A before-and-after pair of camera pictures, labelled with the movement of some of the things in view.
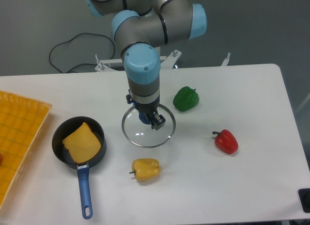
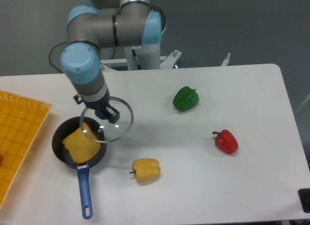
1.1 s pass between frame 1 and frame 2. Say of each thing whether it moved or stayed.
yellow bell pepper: stayed
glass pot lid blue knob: moved
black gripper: moved
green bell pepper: stayed
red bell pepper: stayed
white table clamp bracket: stayed
